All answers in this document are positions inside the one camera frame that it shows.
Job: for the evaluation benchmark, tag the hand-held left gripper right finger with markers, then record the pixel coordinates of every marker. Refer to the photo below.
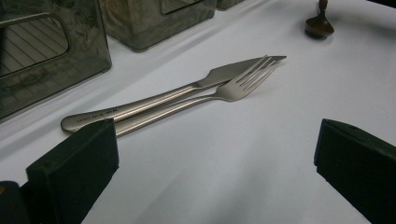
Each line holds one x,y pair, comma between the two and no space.
361,168

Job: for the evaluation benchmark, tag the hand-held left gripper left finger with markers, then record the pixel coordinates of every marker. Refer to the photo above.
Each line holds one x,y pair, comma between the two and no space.
71,180

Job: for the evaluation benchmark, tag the steel table knife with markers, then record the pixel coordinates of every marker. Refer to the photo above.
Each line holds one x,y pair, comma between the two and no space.
149,104

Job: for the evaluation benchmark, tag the smoky transparent plastic bin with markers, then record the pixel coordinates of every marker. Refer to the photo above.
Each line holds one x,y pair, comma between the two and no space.
87,62
227,3
140,25

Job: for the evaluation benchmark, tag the red-brown wooden spoon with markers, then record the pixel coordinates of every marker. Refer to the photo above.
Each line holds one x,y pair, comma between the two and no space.
319,26

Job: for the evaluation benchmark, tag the steel fork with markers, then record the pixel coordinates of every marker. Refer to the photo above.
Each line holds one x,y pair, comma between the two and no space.
230,91

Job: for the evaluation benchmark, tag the white table cover sheet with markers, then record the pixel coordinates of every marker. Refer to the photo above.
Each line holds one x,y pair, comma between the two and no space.
218,155

